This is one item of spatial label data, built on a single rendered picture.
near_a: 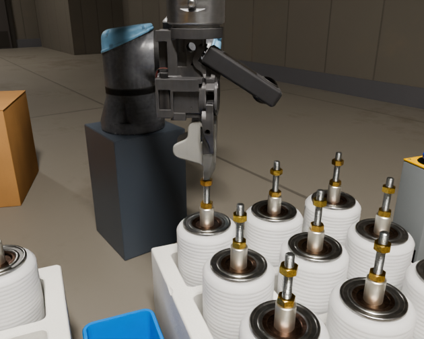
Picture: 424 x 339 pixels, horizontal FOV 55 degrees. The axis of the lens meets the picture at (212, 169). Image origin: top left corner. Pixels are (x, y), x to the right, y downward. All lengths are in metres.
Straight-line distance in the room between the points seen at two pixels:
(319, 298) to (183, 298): 0.19
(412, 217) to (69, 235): 0.83
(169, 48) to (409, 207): 0.51
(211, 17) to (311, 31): 2.73
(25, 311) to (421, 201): 0.65
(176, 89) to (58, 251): 0.67
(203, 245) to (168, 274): 0.08
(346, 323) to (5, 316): 0.42
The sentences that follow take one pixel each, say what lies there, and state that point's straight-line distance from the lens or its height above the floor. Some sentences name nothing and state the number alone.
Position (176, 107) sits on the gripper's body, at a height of 0.44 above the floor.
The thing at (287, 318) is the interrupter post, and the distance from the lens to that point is 0.46.
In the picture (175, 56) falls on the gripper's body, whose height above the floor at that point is 0.51.
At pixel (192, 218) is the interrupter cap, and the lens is 0.66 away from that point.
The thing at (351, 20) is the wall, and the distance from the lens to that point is 3.04.
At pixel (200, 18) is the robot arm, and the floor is 0.55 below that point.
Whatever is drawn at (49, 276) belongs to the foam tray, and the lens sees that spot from 0.70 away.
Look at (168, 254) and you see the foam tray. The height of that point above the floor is 0.18.
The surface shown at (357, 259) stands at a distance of 0.66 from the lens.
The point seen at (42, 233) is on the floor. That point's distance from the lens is 1.21.
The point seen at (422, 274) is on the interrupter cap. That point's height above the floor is 0.25.
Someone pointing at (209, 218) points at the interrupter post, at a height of 0.27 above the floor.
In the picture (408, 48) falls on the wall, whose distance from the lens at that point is 2.82.
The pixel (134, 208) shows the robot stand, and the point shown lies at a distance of 0.98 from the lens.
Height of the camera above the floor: 0.57
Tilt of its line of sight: 22 degrees down
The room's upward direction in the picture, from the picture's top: straight up
